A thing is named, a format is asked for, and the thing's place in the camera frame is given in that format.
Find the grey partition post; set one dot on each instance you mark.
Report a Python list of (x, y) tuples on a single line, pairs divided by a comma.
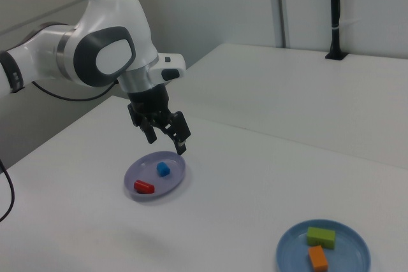
[(280, 4)]

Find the orange block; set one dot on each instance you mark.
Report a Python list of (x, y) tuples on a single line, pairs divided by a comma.
[(318, 257)]

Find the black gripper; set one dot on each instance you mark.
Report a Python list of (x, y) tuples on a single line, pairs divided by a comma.
[(148, 104)]

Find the purple plate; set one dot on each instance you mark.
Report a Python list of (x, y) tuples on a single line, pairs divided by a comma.
[(172, 186)]

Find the black pole with base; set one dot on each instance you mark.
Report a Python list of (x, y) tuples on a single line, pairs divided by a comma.
[(334, 14)]

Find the green block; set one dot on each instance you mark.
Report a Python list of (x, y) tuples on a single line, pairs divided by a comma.
[(320, 237)]

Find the red block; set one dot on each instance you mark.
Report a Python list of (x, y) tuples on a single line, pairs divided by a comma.
[(144, 187)]

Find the small blue block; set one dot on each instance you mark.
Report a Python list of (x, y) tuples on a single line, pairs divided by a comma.
[(163, 169)]

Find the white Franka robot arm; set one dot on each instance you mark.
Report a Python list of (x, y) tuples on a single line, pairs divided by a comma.
[(108, 23)]

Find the blue plate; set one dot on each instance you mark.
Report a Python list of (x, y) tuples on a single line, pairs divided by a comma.
[(293, 246)]

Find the white side table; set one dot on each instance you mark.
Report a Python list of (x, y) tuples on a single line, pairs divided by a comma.
[(287, 93)]

